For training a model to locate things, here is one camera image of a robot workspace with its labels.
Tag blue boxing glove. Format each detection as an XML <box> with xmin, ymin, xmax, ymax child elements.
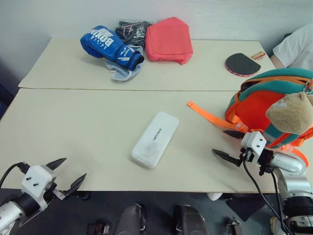
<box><xmin>80</xmin><ymin>25</ymin><xmax>145</xmax><ymax>72</ymax></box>

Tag red fabric pouch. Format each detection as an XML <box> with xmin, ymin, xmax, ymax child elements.
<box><xmin>144</xmin><ymin>17</ymin><xmax>194</xmax><ymax>66</ymax></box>

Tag white rectangular case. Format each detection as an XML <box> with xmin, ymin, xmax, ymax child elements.
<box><xmin>130</xmin><ymin>111</ymin><xmax>179</xmax><ymax>169</ymax></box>

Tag white shoe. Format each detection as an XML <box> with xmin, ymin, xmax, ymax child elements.
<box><xmin>206</xmin><ymin>192</ymin><xmax>224</xmax><ymax>202</ymax></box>

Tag black plastic bag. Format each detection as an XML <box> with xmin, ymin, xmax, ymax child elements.
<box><xmin>114</xmin><ymin>20</ymin><xmax>153</xmax><ymax>47</ymax></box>

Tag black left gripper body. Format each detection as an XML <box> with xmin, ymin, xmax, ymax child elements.
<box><xmin>44</xmin><ymin>168</ymin><xmax>71</xmax><ymax>202</ymax></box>

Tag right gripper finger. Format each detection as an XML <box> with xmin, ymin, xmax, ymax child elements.
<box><xmin>212</xmin><ymin>148</ymin><xmax>243</xmax><ymax>167</ymax></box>
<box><xmin>223</xmin><ymin>130</ymin><xmax>246</xmax><ymax>139</ymax></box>

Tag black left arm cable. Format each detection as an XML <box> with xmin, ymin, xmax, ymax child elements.
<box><xmin>0</xmin><ymin>162</ymin><xmax>28</xmax><ymax>189</ymax></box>

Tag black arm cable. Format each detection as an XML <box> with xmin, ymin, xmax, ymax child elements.
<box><xmin>243</xmin><ymin>156</ymin><xmax>294</xmax><ymax>235</ymax></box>
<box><xmin>0</xmin><ymin>162</ymin><xmax>28</xmax><ymax>189</ymax></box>

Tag black table tennis paddle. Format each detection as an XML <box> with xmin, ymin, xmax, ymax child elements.
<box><xmin>224</xmin><ymin>50</ymin><xmax>266</xmax><ymax>78</ymax></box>

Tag person in white shirt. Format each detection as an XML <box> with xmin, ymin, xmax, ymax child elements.
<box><xmin>272</xmin><ymin>23</ymin><xmax>313</xmax><ymax>70</ymax></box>

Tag grey cloth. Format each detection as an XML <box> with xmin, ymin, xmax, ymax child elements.
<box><xmin>105</xmin><ymin>45</ymin><xmax>144</xmax><ymax>83</ymax></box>

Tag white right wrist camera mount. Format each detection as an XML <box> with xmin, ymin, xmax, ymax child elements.
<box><xmin>240</xmin><ymin>131</ymin><xmax>268</xmax><ymax>165</ymax></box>

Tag beige plush toy keychain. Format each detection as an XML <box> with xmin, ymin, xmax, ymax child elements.
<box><xmin>266</xmin><ymin>92</ymin><xmax>313</xmax><ymax>134</ymax></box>

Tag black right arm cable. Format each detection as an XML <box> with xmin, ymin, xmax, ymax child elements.
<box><xmin>243</xmin><ymin>156</ymin><xmax>294</xmax><ymax>235</ymax></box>

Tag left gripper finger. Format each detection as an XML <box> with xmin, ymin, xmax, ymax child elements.
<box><xmin>64</xmin><ymin>173</ymin><xmax>88</xmax><ymax>198</ymax></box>
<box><xmin>46</xmin><ymin>158</ymin><xmax>67</xmax><ymax>170</ymax></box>

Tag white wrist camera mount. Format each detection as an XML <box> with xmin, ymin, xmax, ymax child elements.
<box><xmin>21</xmin><ymin>165</ymin><xmax>58</xmax><ymax>211</ymax></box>
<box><xmin>240</xmin><ymin>131</ymin><xmax>268</xmax><ymax>165</ymax></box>

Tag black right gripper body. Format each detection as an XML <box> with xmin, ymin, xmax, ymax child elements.
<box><xmin>239</xmin><ymin>146</ymin><xmax>256</xmax><ymax>163</ymax></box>

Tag dark rounded shape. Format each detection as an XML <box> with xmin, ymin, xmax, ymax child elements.
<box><xmin>114</xmin><ymin>203</ymin><xmax>148</xmax><ymax>235</ymax></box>
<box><xmin>173</xmin><ymin>204</ymin><xmax>209</xmax><ymax>235</ymax></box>

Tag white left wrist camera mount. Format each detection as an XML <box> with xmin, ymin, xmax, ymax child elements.
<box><xmin>21</xmin><ymin>165</ymin><xmax>58</xmax><ymax>211</ymax></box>

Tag teal and orange backpack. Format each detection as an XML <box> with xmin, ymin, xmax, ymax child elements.
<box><xmin>187</xmin><ymin>68</ymin><xmax>313</xmax><ymax>167</ymax></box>

